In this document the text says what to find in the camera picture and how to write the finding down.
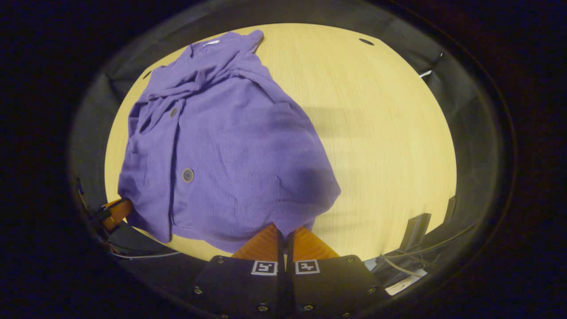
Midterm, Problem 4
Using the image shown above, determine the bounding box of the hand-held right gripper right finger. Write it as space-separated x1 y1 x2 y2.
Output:
287 226 390 319

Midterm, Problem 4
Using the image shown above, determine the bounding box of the white cable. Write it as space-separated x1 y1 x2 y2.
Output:
380 255 428 280

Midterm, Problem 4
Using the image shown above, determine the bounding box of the black table edge bracket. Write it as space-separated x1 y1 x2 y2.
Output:
400 213 431 253
444 195 458 223

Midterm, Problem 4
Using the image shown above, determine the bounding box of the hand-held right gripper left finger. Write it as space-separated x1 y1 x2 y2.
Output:
190 223 287 319

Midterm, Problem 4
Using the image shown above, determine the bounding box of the purple button shirt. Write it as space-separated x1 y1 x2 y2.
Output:
117 30 342 254

